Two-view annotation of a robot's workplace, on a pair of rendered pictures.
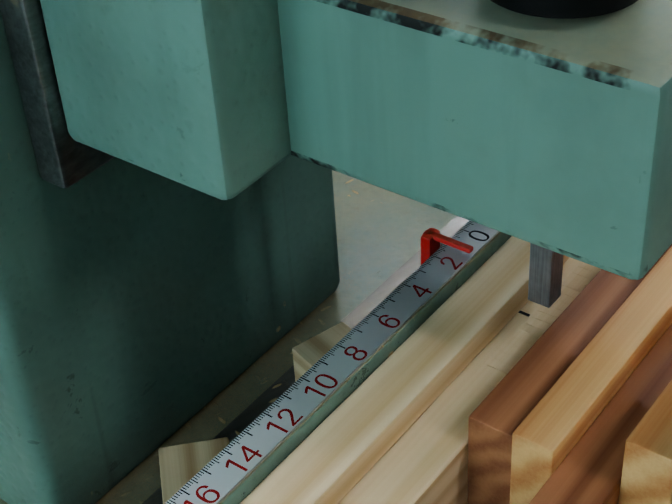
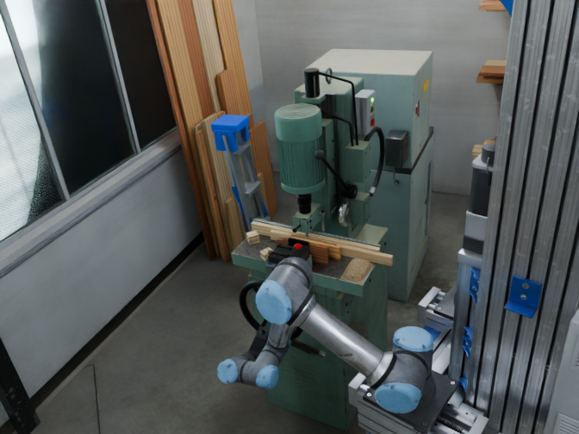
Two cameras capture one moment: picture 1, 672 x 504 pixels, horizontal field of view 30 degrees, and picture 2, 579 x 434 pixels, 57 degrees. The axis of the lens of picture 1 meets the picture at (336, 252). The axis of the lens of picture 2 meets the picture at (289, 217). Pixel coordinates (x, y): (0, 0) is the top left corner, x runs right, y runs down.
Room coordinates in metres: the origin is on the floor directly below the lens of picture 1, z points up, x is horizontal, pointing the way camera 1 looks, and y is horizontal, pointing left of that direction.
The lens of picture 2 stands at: (-0.01, -1.96, 2.18)
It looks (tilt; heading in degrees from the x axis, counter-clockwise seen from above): 30 degrees down; 81
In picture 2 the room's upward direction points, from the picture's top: 5 degrees counter-clockwise
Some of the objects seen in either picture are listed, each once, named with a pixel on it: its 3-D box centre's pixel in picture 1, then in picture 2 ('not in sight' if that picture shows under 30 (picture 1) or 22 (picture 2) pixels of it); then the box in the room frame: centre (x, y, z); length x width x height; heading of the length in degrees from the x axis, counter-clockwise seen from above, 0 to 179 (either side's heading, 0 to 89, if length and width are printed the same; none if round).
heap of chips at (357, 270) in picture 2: not in sight; (357, 267); (0.50, -0.31, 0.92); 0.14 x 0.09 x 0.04; 51
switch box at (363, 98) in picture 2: not in sight; (364, 112); (0.66, 0.08, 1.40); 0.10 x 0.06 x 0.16; 51
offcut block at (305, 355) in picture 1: (338, 381); not in sight; (0.45, 0.00, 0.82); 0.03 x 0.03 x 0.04; 34
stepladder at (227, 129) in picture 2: not in sight; (251, 211); (0.20, 0.87, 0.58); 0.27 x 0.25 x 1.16; 147
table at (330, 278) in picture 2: not in sight; (299, 266); (0.29, -0.17, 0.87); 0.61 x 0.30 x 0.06; 141
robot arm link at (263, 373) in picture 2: not in sight; (262, 371); (0.05, -0.67, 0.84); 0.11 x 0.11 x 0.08; 54
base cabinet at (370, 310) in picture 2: not in sight; (325, 325); (0.43, 0.02, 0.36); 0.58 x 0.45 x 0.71; 51
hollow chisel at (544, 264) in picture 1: (547, 243); not in sight; (0.35, -0.07, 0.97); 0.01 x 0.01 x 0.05; 51
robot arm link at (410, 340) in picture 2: not in sight; (412, 351); (0.50, -0.85, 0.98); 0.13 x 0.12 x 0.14; 54
